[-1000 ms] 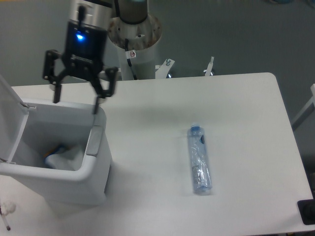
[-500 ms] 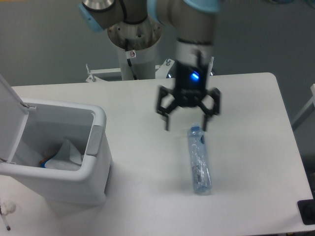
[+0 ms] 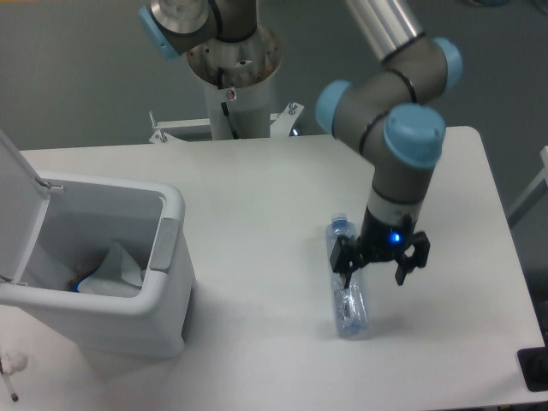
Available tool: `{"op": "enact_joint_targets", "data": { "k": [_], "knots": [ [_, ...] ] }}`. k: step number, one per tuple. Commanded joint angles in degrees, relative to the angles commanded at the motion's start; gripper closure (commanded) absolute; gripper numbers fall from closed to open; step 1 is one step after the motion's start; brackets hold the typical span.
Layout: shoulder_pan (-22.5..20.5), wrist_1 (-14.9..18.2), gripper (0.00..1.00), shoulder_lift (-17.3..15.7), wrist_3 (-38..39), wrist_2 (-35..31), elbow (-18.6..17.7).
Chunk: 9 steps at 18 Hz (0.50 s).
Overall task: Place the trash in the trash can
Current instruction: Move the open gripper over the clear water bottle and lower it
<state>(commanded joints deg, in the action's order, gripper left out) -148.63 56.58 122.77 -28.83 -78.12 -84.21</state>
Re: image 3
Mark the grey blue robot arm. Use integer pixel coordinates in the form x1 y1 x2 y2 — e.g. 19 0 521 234
139 1 463 287

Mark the clear plastic bag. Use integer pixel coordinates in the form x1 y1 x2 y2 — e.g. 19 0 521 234
78 241 144 298

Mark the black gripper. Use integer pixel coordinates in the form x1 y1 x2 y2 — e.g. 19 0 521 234
330 206 431 289

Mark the white frame at right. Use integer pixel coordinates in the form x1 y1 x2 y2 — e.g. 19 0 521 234
507 146 547 229

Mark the white trash can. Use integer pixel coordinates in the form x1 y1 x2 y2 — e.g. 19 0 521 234
1 172 195 357

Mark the colourful snack wrapper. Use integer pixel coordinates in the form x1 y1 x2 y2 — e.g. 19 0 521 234
68 270 95 293

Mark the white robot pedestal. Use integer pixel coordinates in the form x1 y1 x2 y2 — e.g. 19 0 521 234
187 25 282 122

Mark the white trash can lid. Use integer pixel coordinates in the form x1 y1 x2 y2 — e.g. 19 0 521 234
1 134 63 283

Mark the black clamp mount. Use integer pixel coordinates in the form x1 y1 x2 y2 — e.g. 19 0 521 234
517 347 547 392

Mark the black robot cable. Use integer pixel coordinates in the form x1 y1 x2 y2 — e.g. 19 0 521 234
216 66 241 140

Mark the white pedestal base frame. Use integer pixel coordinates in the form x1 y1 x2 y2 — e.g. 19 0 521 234
148 101 307 144

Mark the clear blue plastic bottle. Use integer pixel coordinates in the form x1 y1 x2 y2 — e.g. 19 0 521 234
325 213 369 339

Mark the white crumpled tissue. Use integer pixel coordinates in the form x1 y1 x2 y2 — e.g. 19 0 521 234
2 349 28 375

